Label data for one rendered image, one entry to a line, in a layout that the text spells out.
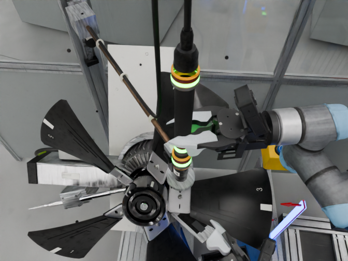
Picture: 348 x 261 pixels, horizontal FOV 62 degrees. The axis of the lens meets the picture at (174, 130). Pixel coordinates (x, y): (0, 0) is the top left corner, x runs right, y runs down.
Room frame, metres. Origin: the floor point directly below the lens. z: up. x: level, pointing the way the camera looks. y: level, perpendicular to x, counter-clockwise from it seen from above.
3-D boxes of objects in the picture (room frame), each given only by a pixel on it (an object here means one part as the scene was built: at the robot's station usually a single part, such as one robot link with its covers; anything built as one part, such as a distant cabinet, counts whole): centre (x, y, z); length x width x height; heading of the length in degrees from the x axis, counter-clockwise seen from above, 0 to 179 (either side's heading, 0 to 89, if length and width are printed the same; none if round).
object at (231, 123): (0.34, -0.14, 1.49); 0.12 x 0.08 x 0.09; 96
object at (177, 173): (0.32, -0.02, 1.51); 0.04 x 0.04 x 0.46
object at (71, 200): (0.35, 0.33, 1.08); 0.07 x 0.04 x 0.06; 97
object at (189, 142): (0.30, -0.04, 1.49); 0.09 x 0.03 x 0.06; 105
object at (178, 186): (0.33, -0.01, 1.36); 0.09 x 0.07 x 0.10; 31
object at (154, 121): (0.58, 0.14, 1.40); 0.54 x 0.01 x 0.01; 31
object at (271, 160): (0.59, -0.40, 1.02); 0.16 x 0.10 x 0.11; 176
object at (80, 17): (0.86, 0.31, 1.40); 0.10 x 0.07 x 0.08; 31
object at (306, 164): (0.34, -0.30, 1.39); 0.11 x 0.08 x 0.11; 20
